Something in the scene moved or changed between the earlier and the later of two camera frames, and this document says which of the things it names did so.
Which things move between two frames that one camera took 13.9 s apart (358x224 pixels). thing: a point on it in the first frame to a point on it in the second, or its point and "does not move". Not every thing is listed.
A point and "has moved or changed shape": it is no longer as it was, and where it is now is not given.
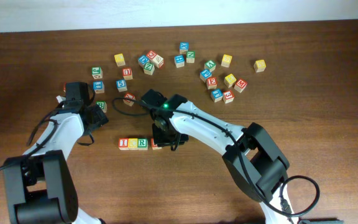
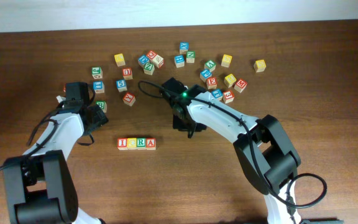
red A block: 155,147 has moved or changed shape
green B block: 103,105 does not move
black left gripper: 99,117 does not move
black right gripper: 161,140 to 177,123
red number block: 123,144 does not move
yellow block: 133,144 does not move
